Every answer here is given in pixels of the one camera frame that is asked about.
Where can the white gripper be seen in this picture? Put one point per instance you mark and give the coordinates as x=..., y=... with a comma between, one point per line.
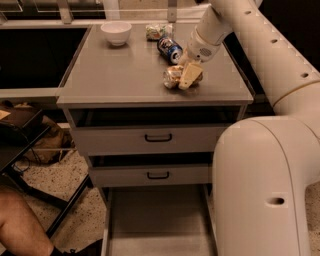
x=201, y=48

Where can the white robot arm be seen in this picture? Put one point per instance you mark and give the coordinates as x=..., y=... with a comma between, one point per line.
x=263, y=165

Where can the blue soda can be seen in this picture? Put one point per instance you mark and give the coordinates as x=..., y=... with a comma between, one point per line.
x=170, y=49

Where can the top grey drawer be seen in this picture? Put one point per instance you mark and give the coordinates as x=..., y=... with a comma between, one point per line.
x=120, y=131

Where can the grey drawer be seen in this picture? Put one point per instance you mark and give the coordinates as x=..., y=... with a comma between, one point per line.
x=120, y=131
x=131, y=170
x=171, y=220

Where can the grey drawer cabinet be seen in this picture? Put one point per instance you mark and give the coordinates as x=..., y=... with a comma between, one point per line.
x=131, y=76

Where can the middle grey drawer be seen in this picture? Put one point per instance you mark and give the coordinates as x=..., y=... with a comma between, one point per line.
x=131, y=170

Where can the bottom grey drawer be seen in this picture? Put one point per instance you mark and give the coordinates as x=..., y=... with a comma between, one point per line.
x=171, y=220

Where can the crumpled snack bag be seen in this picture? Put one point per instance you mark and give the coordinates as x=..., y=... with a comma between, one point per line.
x=156, y=31

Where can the white bowl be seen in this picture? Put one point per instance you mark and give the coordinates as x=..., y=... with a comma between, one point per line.
x=116, y=33

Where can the brown bag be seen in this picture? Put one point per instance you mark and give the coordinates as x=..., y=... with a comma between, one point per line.
x=50, y=147

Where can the black side table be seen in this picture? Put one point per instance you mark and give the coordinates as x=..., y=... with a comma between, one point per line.
x=11, y=152

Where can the person's bare leg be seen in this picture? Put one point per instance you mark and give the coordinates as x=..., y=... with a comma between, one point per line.
x=20, y=231

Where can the black top drawer handle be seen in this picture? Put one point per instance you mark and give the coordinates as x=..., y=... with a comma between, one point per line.
x=158, y=138

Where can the black drawer handle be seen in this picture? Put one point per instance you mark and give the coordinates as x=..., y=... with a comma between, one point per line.
x=158, y=176
x=158, y=138

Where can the black middle drawer handle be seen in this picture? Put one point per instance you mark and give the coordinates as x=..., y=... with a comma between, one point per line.
x=158, y=176

